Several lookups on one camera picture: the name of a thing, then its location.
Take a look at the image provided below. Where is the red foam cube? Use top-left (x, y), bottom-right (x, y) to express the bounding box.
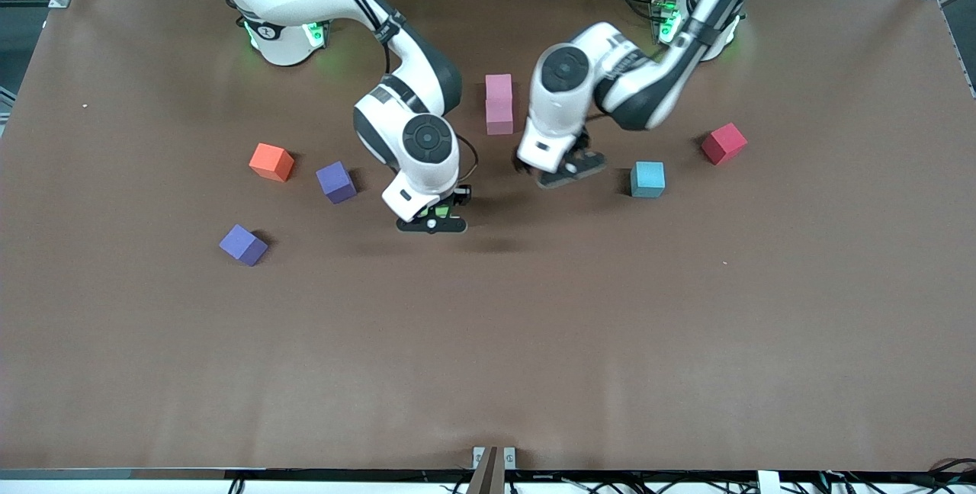
top-left (700, 122), bottom-right (749, 166)

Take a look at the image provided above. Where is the purple foam cube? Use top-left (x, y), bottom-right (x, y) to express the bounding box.
top-left (219, 223), bottom-right (269, 267)
top-left (316, 161), bottom-right (358, 205)

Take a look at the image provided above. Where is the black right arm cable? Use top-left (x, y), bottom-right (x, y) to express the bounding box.
top-left (305, 0), bottom-right (480, 186)

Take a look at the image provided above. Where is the brown table cover sheet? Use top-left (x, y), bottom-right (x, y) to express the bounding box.
top-left (0, 0), bottom-right (976, 473)

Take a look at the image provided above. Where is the black cable bundle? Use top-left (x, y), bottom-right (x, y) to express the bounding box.
top-left (926, 457), bottom-right (976, 480)

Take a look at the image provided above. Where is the brown wedge-shaped post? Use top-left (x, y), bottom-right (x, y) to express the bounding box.
top-left (466, 446), bottom-right (506, 494)

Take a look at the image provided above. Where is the orange foam cube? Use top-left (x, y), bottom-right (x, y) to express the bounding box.
top-left (249, 143), bottom-right (296, 183)

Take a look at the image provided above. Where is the small metal bracket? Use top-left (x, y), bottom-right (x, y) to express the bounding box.
top-left (472, 446), bottom-right (516, 470)

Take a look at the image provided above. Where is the teal foam cube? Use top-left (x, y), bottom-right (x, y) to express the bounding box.
top-left (630, 161), bottom-right (666, 199)

